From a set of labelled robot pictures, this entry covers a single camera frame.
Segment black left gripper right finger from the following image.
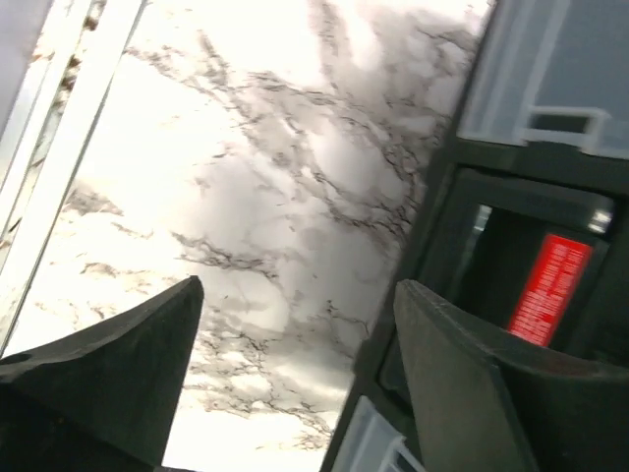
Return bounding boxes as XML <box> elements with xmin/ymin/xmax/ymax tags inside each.
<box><xmin>393</xmin><ymin>280</ymin><xmax>628</xmax><ymax>471</ymax></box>

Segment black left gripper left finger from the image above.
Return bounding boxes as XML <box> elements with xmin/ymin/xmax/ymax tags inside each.
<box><xmin>1</xmin><ymin>276</ymin><xmax>203</xmax><ymax>467</ymax></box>

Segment black plastic toolbox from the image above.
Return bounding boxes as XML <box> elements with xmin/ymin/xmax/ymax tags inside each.
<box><xmin>322</xmin><ymin>1</ymin><xmax>628</xmax><ymax>471</ymax></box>

